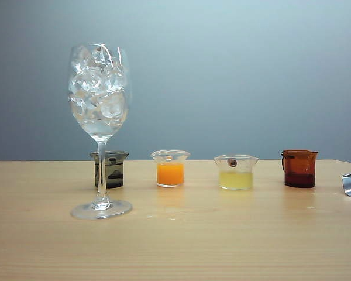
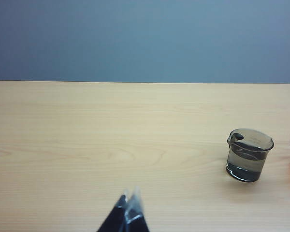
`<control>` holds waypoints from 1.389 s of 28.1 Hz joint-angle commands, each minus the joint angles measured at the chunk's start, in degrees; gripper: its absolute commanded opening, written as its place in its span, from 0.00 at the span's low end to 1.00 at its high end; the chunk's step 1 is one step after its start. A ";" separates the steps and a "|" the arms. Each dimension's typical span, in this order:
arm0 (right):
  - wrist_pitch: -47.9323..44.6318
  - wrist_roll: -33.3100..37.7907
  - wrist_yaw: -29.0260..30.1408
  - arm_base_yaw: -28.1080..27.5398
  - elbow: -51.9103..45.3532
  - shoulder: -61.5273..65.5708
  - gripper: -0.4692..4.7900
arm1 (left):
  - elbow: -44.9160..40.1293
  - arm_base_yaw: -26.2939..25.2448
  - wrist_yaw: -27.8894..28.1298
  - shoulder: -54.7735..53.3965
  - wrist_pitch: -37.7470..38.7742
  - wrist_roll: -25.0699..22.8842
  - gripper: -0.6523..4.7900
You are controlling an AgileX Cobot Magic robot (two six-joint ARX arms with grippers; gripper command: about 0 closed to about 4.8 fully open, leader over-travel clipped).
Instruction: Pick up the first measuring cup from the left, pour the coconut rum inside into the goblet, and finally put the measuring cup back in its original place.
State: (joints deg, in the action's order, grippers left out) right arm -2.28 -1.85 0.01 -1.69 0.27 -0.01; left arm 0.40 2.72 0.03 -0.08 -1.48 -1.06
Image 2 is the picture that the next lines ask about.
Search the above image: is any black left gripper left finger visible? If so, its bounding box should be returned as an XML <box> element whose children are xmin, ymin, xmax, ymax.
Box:
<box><xmin>96</xmin><ymin>188</ymin><xmax>128</xmax><ymax>232</ymax></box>

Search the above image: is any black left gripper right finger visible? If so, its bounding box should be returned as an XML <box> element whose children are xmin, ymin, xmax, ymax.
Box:
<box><xmin>123</xmin><ymin>185</ymin><xmax>151</xmax><ymax>232</ymax></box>

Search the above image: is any smoky grey glass measuring cup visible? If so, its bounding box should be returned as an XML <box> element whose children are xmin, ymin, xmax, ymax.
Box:
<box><xmin>225</xmin><ymin>128</ymin><xmax>275</xmax><ymax>183</ymax></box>

